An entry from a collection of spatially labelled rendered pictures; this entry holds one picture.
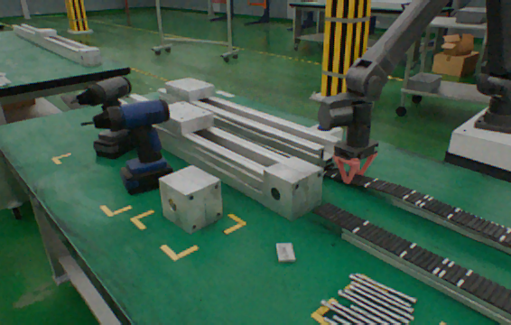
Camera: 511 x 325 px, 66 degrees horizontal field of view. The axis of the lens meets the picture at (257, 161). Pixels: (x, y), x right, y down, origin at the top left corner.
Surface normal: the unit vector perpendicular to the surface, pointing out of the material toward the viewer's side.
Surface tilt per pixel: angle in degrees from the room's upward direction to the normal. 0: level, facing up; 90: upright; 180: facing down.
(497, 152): 90
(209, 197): 90
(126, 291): 0
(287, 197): 90
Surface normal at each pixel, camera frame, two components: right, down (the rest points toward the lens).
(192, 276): -0.01, -0.90
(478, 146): -0.75, 0.29
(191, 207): 0.70, 0.30
